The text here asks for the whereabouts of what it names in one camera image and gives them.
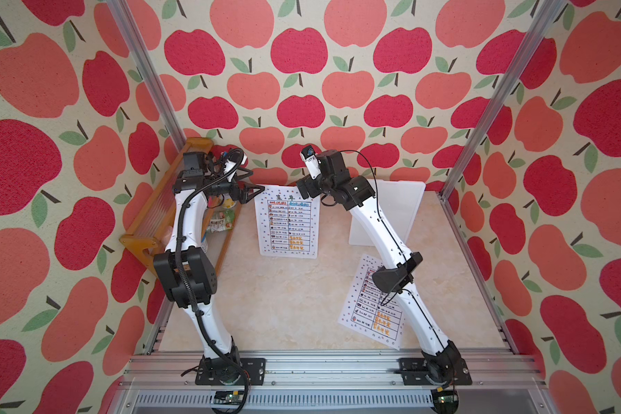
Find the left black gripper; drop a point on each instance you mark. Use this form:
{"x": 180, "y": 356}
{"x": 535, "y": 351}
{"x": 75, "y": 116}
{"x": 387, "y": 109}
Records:
{"x": 242, "y": 197}

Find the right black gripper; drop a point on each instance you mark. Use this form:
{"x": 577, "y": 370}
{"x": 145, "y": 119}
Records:
{"x": 310, "y": 183}

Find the white menu rack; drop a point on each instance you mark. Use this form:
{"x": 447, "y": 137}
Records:
{"x": 400, "y": 203}
{"x": 289, "y": 253}

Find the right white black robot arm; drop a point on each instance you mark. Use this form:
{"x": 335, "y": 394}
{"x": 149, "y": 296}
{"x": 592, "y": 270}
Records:
{"x": 360, "y": 197}

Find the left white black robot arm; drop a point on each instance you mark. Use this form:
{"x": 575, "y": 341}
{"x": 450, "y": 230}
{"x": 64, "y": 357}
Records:
{"x": 184, "y": 270}

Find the green label snack packet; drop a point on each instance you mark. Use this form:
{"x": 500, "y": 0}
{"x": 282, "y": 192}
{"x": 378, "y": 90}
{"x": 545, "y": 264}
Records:
{"x": 222, "y": 220}

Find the orange wooden shelf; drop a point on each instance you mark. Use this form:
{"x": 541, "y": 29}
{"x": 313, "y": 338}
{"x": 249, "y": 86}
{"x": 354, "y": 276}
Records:
{"x": 145, "y": 237}

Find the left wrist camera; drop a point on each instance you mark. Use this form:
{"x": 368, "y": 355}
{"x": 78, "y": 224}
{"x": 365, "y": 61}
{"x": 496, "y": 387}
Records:
{"x": 231, "y": 162}

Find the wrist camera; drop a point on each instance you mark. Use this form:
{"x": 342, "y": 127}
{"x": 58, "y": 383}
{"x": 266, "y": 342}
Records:
{"x": 231, "y": 162}
{"x": 308, "y": 155}

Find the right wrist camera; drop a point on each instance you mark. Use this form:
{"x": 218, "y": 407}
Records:
{"x": 308, "y": 155}

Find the left aluminium corner post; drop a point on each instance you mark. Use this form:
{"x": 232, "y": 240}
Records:
{"x": 129, "y": 30}

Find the aluminium corner post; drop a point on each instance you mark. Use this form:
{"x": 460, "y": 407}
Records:
{"x": 129, "y": 30}
{"x": 541, "y": 23}

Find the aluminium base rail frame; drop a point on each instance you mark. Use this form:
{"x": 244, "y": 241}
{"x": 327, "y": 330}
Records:
{"x": 494, "y": 380}

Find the right aluminium corner post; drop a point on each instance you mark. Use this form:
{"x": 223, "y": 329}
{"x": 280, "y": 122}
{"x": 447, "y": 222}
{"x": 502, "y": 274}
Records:
{"x": 541, "y": 23}

